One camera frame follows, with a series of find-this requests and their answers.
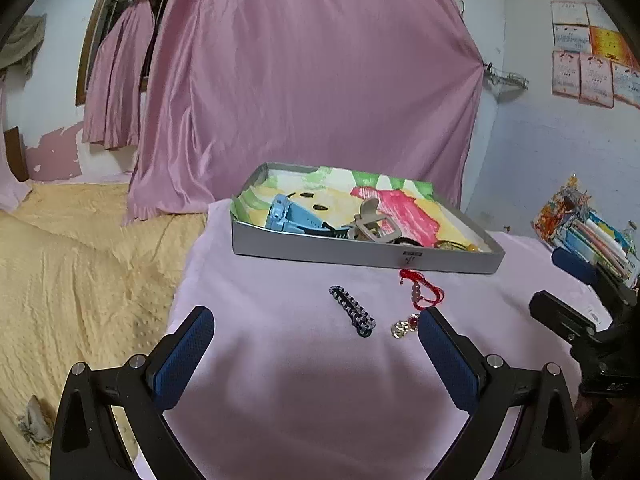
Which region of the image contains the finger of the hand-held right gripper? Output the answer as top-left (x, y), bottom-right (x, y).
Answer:
top-left (529, 290), bottom-right (600, 347)
top-left (551, 248), bottom-right (640, 307)

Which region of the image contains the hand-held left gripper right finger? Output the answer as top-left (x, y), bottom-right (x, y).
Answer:
top-left (417, 307), bottom-right (584, 480)

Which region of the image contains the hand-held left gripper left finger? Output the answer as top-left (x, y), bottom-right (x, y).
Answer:
top-left (49, 305), bottom-right (217, 480)

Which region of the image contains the brown hair tie yellow bead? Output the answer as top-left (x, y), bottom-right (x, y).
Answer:
top-left (432, 239), bottom-right (484, 254)

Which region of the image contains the grey cardboard tray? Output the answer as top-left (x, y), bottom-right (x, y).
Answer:
top-left (230, 161), bottom-right (506, 276)

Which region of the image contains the beige hair claw clip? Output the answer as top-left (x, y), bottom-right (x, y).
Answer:
top-left (347, 198), bottom-right (404, 245)

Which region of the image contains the light blue wrist watch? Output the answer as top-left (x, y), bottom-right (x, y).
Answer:
top-left (264, 193), bottom-right (352, 239)

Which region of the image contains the stack of books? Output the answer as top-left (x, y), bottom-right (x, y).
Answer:
top-left (532, 173), bottom-right (640, 287)

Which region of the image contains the black and white hair clip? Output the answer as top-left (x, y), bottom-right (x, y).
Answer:
top-left (328, 285), bottom-right (375, 337)

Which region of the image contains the yellow blanket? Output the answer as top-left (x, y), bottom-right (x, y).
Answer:
top-left (0, 181), bottom-right (209, 480)

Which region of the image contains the small grey rag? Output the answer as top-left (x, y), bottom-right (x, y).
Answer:
top-left (17, 394), bottom-right (54, 444)

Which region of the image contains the pink embroidered cloth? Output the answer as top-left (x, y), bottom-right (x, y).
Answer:
top-left (0, 85), bottom-right (32, 214)

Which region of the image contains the dark wooden headboard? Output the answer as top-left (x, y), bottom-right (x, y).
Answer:
top-left (2, 127), bottom-right (30, 184)

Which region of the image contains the tied pink curtain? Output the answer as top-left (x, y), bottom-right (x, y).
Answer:
top-left (81, 0), bottom-right (177, 151)

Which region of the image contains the large pink curtain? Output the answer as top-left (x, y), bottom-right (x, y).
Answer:
top-left (124, 0), bottom-right (485, 227)

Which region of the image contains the beige hanging cloth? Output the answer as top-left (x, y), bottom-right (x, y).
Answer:
top-left (0, 13), bottom-right (49, 79)

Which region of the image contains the red string bracelet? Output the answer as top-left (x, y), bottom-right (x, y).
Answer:
top-left (398, 268), bottom-right (445, 311)

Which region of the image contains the wire wall rack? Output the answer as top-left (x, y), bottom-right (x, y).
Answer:
top-left (482, 62), bottom-right (530, 94)

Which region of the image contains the group of wall certificates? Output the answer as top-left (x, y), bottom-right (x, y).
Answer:
top-left (550, 0), bottom-right (640, 111)

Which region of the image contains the brown window frame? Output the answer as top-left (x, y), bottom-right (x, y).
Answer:
top-left (74, 0), bottom-right (122, 107)

